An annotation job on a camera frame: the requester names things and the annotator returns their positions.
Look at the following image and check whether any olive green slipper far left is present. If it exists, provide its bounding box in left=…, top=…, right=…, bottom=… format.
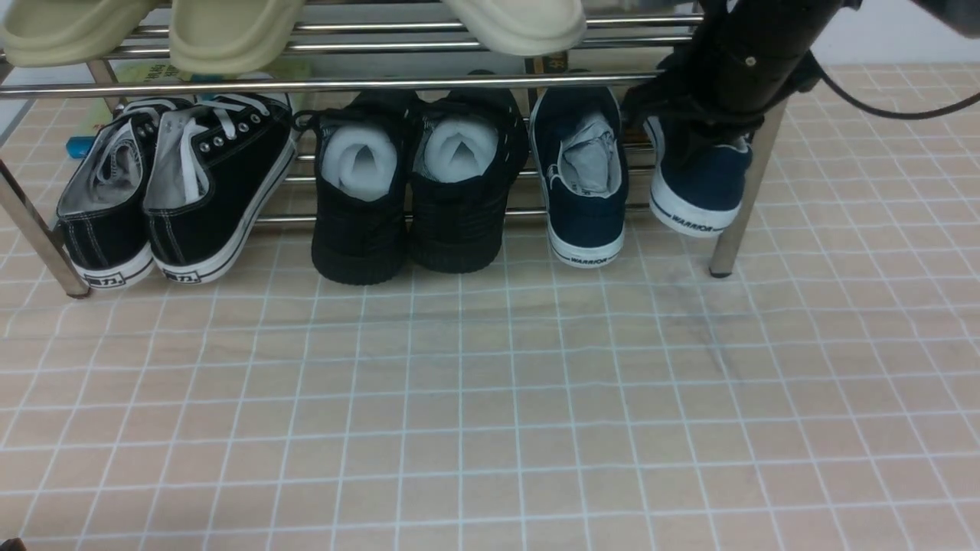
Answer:
left=2, top=1, right=160, bottom=67

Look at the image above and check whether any black white canvas sneaker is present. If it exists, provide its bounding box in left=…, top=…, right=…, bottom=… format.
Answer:
left=142, top=93, right=298, bottom=285
left=56, top=96, right=193, bottom=289

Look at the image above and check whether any silver metal shoe rack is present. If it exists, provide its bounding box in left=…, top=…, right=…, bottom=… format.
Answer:
left=2, top=14, right=788, bottom=298

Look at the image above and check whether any black knit shoe right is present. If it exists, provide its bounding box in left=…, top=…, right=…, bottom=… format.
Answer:
left=409, top=88, right=530, bottom=273

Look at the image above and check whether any olive green slipper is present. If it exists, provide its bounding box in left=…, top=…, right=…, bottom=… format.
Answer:
left=168, top=1, right=305, bottom=74
left=2, top=1, right=160, bottom=67

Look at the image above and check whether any black white canvas sneaker right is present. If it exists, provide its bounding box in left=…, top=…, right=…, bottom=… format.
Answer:
left=142, top=93, right=298, bottom=285

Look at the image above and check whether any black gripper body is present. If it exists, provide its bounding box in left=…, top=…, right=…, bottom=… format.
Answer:
left=622, top=1, right=843, bottom=165

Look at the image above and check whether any small blue object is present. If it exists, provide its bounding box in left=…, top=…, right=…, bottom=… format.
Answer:
left=64, top=135, right=95, bottom=160

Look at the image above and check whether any navy slip-on shoe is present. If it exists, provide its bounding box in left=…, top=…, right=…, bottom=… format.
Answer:
left=643, top=116, right=753, bottom=238
left=529, top=86, right=629, bottom=269

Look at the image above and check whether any black knit shoe left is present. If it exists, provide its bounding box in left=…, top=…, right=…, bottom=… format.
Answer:
left=292, top=90, right=421, bottom=285

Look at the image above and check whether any black white canvas sneaker left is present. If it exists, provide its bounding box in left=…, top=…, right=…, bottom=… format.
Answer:
left=56, top=96, right=193, bottom=289

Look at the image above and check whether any black knit shoe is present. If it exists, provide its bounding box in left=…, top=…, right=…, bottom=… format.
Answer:
left=409, top=88, right=530, bottom=273
left=292, top=90, right=421, bottom=285

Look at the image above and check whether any black cable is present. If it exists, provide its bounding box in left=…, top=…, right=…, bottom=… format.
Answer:
left=812, top=57, right=980, bottom=122

